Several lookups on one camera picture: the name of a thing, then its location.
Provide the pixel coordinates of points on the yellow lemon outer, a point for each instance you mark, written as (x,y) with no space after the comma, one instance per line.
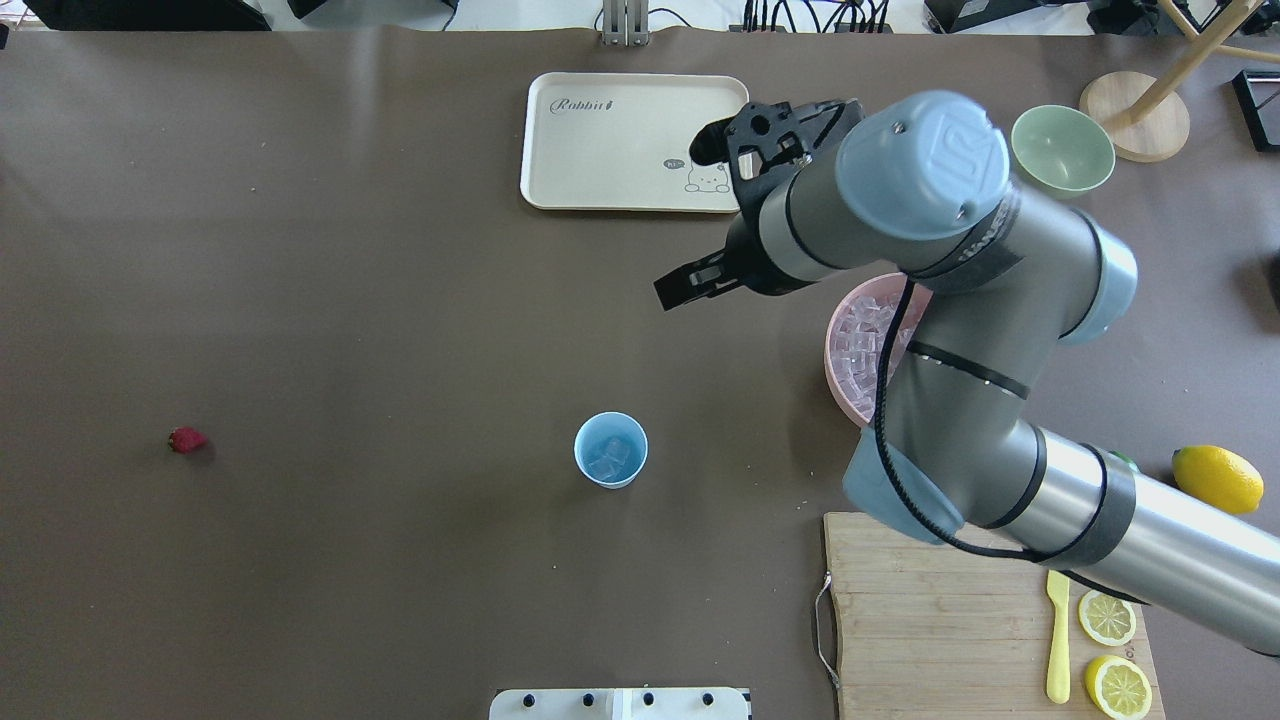
(1218,477)

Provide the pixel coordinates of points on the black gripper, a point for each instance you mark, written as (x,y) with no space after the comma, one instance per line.
(746,262)

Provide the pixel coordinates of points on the pink bowl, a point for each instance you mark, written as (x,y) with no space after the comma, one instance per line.
(850,370)

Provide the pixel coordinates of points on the light blue cup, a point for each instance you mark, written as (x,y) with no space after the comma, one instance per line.
(610,449)

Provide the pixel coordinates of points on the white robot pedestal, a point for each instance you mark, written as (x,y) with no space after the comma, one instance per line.
(713,702)

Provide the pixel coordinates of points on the bamboo cutting board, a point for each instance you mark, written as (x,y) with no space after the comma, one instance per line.
(929,632)

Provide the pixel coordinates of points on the lemon slice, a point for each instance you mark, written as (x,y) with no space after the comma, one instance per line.
(1106,619)

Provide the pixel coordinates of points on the red strawberry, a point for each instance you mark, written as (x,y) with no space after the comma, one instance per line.
(186,440)

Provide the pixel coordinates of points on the yellow plastic knife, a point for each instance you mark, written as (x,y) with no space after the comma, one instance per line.
(1057,683)

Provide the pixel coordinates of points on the pile of clear ice cubes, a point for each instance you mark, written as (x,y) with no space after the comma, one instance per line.
(860,340)

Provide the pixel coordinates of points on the lemon half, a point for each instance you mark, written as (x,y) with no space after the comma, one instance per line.
(1118,688)

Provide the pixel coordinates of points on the green bowl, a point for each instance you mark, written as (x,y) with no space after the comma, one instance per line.
(1061,151)

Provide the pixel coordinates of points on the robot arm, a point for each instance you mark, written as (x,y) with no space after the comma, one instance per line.
(925,184)

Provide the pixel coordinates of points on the wooden cup stand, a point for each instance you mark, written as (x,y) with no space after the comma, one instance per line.
(1143,116)

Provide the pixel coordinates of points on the cream rabbit tray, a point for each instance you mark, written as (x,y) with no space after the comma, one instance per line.
(620,142)

